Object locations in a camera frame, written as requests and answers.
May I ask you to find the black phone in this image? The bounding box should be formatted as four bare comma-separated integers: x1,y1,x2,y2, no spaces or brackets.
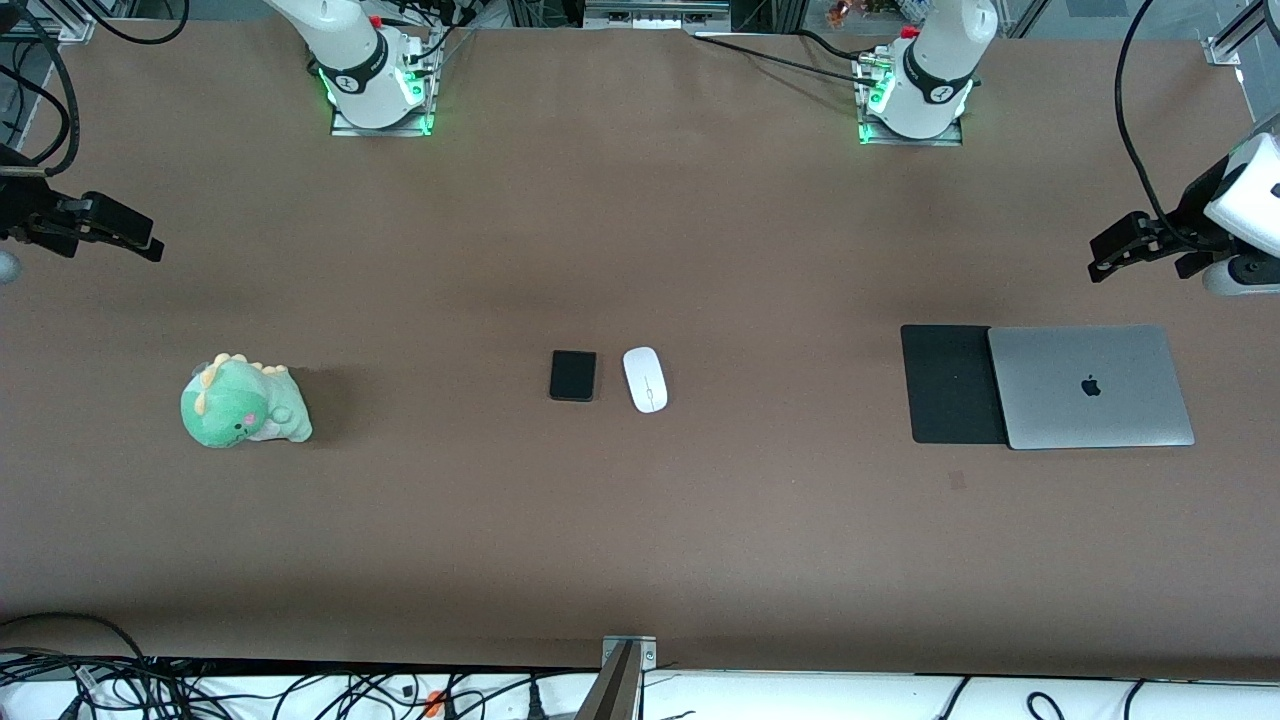
549,349,598,403

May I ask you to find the white computer mouse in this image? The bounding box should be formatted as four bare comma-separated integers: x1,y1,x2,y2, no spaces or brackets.
622,346,669,414

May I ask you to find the black mouse pad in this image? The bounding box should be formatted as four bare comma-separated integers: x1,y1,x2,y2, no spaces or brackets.
900,324,1009,445

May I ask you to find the silver closed laptop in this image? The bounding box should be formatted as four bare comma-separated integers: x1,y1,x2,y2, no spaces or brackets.
987,324,1196,451

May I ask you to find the green plush dinosaur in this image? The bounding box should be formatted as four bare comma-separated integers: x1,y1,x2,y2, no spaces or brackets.
180,352,314,449

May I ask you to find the grey metal box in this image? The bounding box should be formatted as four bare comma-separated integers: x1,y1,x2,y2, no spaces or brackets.
583,0,731,31

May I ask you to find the white board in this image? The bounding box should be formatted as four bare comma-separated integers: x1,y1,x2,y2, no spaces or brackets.
0,655,1280,720

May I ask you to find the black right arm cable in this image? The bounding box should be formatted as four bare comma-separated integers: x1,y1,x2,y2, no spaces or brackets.
0,0,81,176

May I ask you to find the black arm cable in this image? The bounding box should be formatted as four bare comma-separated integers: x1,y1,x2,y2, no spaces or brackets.
1115,0,1201,226
0,0,81,176

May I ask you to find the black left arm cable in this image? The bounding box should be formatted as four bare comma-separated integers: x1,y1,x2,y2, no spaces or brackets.
1115,0,1201,226

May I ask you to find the aluminium frame profile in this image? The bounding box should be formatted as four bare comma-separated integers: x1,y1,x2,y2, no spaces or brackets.
1205,0,1280,66
0,0,96,43

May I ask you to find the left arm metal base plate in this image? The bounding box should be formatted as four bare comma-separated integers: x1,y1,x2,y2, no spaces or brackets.
858,110,964,148

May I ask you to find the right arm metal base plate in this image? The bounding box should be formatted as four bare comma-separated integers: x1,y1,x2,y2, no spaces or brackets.
330,95,438,138

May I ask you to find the short black table cable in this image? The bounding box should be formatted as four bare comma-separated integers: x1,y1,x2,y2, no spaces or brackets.
795,28,871,61

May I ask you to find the black arched cable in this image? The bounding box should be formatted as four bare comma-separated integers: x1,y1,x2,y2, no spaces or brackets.
0,612,151,663

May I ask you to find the long black table cable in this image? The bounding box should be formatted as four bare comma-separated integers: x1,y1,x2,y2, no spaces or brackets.
690,33,881,86

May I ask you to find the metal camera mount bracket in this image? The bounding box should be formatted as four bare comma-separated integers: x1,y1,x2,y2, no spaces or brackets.
600,635,658,720

